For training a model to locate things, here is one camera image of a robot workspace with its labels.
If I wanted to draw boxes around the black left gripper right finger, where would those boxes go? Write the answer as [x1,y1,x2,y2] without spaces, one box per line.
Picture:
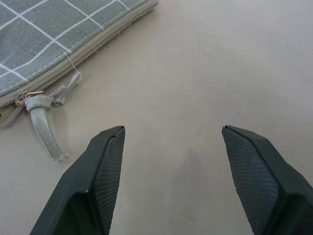
[222,125,313,235]

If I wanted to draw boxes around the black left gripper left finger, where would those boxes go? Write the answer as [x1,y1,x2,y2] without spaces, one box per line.
[29,125,126,235]

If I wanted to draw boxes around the grey checked zipper pouch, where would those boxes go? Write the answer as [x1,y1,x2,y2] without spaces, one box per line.
[0,0,159,165]

